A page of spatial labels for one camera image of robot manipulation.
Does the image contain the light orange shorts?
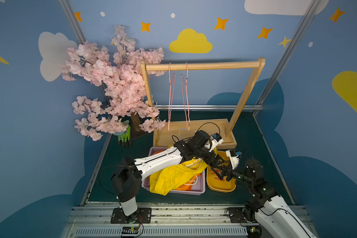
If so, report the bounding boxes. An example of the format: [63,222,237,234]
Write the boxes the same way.
[150,159,203,195]

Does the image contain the yellow shorts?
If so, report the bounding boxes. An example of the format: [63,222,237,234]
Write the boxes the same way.
[143,157,207,196]

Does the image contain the pink wire hanger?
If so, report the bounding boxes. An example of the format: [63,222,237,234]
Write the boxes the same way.
[180,62,190,131]
[168,63,176,130]

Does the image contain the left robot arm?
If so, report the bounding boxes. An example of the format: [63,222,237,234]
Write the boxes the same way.
[111,130,223,219]

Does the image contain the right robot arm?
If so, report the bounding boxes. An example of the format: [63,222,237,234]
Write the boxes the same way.
[219,159,316,238]

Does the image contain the yellow plastic tray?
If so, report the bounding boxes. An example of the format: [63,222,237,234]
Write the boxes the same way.
[206,150,237,193]

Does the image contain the pink plastic basket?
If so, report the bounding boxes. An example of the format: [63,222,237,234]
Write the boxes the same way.
[148,147,206,195]

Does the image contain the wooden clothes rack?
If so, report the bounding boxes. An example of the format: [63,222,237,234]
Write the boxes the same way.
[140,58,266,149]

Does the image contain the green plant decoration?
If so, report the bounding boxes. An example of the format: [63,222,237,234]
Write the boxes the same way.
[114,120,132,147]

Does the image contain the pink cherry blossom tree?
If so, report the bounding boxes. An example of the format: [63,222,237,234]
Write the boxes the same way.
[61,25,166,141]

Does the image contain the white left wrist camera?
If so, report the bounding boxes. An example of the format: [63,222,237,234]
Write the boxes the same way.
[205,133,224,152]

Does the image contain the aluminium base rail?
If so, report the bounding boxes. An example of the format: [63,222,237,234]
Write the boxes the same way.
[61,202,243,238]

